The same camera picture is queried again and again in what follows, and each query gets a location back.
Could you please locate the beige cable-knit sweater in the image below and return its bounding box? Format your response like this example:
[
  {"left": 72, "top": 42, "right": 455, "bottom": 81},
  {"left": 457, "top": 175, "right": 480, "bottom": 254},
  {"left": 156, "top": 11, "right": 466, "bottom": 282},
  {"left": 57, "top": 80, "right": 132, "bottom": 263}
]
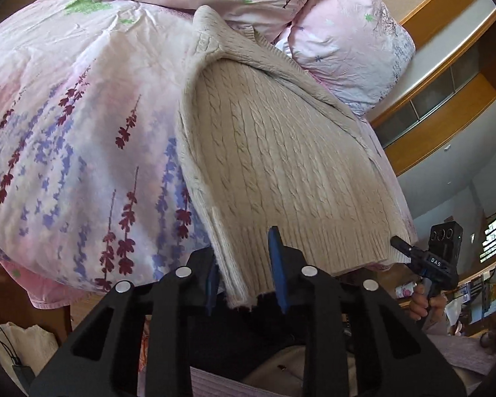
[{"left": 176, "top": 5, "right": 417, "bottom": 307}]

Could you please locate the person's right hand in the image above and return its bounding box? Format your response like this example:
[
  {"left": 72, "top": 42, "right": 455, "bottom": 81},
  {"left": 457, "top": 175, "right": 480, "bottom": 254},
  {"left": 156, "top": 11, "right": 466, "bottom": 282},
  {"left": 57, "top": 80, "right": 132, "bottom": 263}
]
[{"left": 407, "top": 283, "right": 448, "bottom": 323}]

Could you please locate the white bag on floor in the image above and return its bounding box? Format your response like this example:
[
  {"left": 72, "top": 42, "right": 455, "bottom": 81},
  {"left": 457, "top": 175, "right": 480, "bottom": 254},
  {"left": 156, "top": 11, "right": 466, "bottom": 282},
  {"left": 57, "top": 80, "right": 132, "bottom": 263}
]
[{"left": 0, "top": 322, "right": 59, "bottom": 386}]

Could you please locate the pink floral bed sheet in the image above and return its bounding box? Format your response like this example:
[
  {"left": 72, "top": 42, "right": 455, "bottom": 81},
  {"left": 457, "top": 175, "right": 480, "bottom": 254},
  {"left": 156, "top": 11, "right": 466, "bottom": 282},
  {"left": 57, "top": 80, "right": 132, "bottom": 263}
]
[{"left": 0, "top": 0, "right": 419, "bottom": 309}]

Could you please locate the wooden glass-door wardrobe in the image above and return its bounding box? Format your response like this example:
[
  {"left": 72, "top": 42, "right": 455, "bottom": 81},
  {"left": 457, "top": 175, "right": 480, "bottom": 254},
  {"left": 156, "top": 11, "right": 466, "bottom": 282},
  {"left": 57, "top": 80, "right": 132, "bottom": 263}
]
[{"left": 370, "top": 0, "right": 496, "bottom": 176}]

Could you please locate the right floral pink pillow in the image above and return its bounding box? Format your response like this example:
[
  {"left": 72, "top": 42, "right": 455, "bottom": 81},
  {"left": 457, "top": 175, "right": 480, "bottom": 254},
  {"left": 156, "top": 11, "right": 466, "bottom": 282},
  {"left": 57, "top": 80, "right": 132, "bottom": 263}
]
[{"left": 276, "top": 0, "right": 416, "bottom": 116}]

